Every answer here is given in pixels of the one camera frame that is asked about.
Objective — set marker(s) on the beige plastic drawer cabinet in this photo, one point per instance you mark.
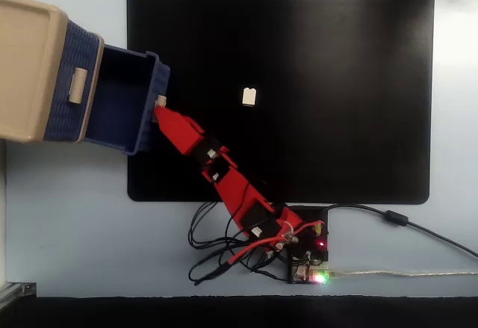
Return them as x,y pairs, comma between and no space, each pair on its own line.
22,62

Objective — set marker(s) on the white toy brick block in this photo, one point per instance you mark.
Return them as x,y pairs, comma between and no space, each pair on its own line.
249,97

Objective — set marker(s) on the small controller circuit board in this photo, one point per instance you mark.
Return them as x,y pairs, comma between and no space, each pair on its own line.
302,273

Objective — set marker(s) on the aluminium frame post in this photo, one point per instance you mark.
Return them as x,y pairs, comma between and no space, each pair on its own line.
15,290

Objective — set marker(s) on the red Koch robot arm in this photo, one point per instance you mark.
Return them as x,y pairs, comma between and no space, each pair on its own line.
235,190

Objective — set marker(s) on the white zip tie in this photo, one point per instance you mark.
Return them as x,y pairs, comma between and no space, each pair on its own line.
288,229

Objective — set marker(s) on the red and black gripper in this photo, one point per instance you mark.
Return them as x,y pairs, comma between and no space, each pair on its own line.
209,148

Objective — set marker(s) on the black backdrop cloth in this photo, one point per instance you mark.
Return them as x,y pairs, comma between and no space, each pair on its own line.
224,313

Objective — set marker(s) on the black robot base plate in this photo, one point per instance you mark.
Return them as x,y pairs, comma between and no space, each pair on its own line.
323,212

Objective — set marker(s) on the black table mat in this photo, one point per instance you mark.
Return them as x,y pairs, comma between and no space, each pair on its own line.
336,81

